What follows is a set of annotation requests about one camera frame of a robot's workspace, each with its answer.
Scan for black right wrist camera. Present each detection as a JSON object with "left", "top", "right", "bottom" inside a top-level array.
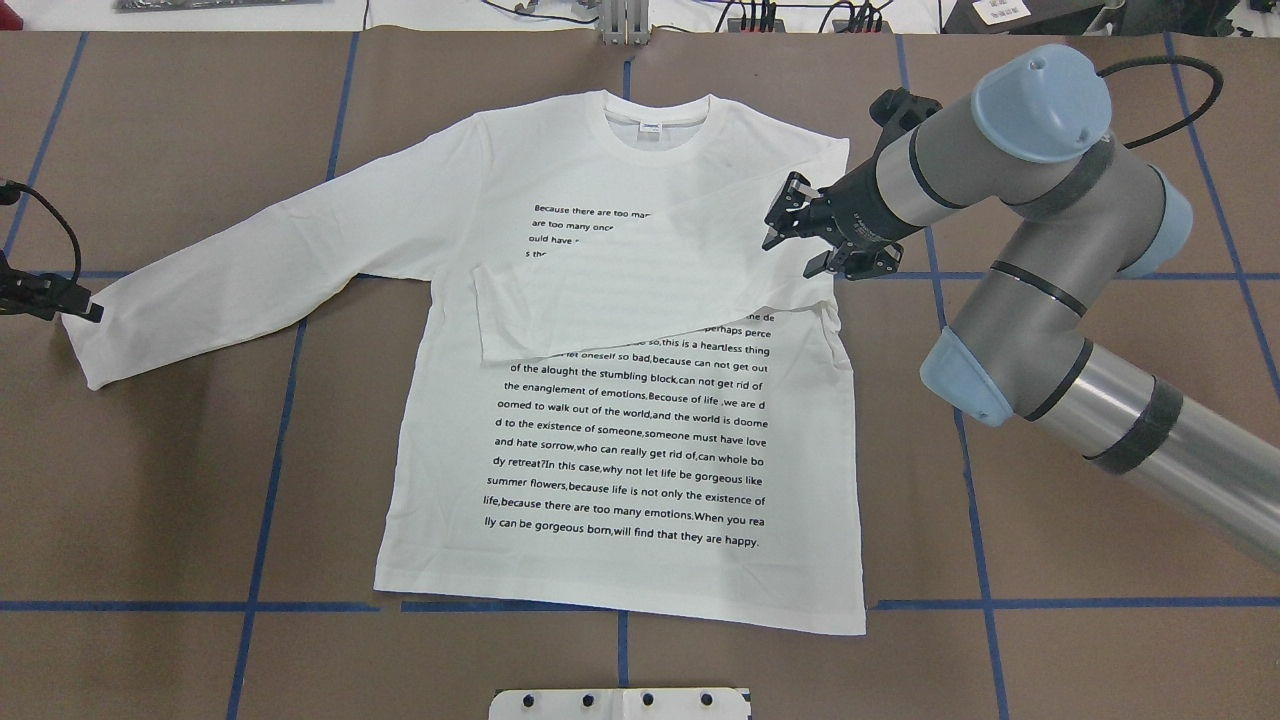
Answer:
[{"left": 868, "top": 87, "right": 943, "bottom": 154}]

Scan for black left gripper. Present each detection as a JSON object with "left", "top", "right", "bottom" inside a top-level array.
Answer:
[{"left": 1, "top": 255, "right": 104, "bottom": 323}]

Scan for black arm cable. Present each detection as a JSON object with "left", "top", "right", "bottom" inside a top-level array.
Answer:
[
  {"left": 1096, "top": 54, "right": 1225, "bottom": 151},
  {"left": 0, "top": 178, "right": 83, "bottom": 291}
]

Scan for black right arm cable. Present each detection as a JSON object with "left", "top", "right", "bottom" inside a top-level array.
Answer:
[{"left": 1096, "top": 54, "right": 1225, "bottom": 151}]

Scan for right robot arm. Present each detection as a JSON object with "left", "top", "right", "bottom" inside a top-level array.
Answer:
[{"left": 763, "top": 44, "right": 1279, "bottom": 565}]

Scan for aluminium frame post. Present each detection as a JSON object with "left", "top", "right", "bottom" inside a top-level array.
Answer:
[{"left": 595, "top": 0, "right": 652, "bottom": 46}]

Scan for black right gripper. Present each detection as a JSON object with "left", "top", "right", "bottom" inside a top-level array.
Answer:
[{"left": 762, "top": 160, "right": 922, "bottom": 281}]

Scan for white long-sleeve printed shirt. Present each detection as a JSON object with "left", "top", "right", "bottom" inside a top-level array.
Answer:
[{"left": 63, "top": 91, "right": 867, "bottom": 635}]

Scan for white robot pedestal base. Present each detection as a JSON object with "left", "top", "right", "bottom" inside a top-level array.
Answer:
[{"left": 488, "top": 687, "right": 753, "bottom": 719}]

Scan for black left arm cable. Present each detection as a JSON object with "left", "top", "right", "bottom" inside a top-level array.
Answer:
[{"left": 0, "top": 178, "right": 83, "bottom": 291}]

